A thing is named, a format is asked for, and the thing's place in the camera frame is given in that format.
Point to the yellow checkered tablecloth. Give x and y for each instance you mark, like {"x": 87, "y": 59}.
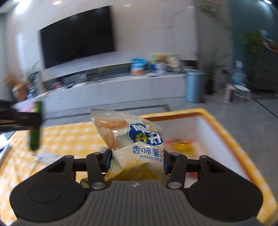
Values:
{"x": 79, "y": 140}

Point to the white flat snack packet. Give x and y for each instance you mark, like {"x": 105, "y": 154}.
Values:
{"x": 47, "y": 158}

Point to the green potted plant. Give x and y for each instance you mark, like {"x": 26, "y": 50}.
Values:
{"x": 210, "y": 66}

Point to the brown round vase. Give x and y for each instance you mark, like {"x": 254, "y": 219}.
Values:
{"x": 18, "y": 87}

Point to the blue snack bag on cabinet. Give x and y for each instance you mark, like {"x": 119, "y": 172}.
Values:
{"x": 137, "y": 67}

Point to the teddy bear toy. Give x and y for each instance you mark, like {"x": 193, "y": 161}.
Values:
{"x": 161, "y": 63}

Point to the grey round trash bin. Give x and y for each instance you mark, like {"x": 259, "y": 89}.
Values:
{"x": 195, "y": 83}

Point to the green snack packet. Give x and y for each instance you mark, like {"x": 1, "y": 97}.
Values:
{"x": 34, "y": 141}

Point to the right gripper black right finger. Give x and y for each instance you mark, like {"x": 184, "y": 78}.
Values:
{"x": 175, "y": 165}

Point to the orange cardboard box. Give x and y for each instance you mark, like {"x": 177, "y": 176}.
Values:
{"x": 215, "y": 141}

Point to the black television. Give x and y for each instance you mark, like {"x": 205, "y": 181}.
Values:
{"x": 88, "y": 33}

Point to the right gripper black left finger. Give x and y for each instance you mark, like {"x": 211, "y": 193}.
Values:
{"x": 98, "y": 163}

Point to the pink small heater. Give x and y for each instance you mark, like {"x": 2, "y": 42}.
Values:
{"x": 229, "y": 91}

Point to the water jug with pump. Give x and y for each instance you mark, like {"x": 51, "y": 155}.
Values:
{"x": 237, "y": 75}

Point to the hanging ivy plant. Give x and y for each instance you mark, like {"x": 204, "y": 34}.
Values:
{"x": 253, "y": 43}

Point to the white marble tv cabinet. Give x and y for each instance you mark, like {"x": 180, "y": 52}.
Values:
{"x": 112, "y": 91}

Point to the potato sticks snack bag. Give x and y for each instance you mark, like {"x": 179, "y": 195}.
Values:
{"x": 136, "y": 144}

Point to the white round stool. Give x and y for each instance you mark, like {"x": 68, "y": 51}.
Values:
{"x": 243, "y": 92}

